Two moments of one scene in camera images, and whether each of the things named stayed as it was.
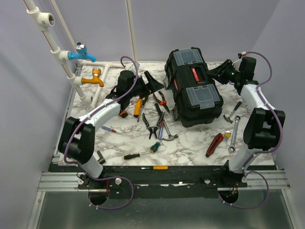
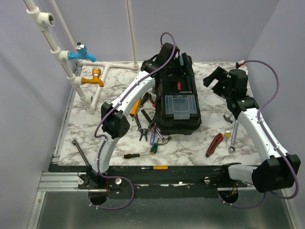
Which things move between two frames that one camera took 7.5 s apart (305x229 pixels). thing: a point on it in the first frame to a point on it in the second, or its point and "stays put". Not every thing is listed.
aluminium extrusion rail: [60, 182] stays put
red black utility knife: [217, 139] stays put
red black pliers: [163, 102] to [154, 103]
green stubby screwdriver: [155, 147] stays put
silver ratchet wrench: [232, 147] stays put
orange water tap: [96, 79] stays put
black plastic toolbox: [197, 99] to [177, 102]
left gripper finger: [153, 85] to [187, 62]
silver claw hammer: [171, 137] to [164, 140]
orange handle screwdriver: [157, 168] stays put
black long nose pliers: [153, 129] to [144, 131]
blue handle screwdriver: [160, 133] to [152, 137]
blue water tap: [81, 49] stays put
